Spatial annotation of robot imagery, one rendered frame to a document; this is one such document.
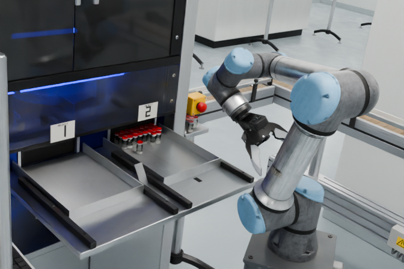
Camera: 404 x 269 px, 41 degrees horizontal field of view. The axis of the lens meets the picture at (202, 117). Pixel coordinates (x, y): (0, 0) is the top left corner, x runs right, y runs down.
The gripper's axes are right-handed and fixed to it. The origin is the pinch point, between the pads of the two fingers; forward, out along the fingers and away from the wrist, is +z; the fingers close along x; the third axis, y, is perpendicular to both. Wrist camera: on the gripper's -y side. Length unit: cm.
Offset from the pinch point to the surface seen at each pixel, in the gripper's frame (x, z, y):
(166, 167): 24.6, -23.9, 28.6
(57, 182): 57, -36, 15
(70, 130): 45, -48, 13
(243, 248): 1, 12, 148
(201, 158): 11.7, -20.8, 35.5
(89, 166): 46, -38, 25
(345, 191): -45, 20, 94
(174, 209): 33.0, -7.6, 6.5
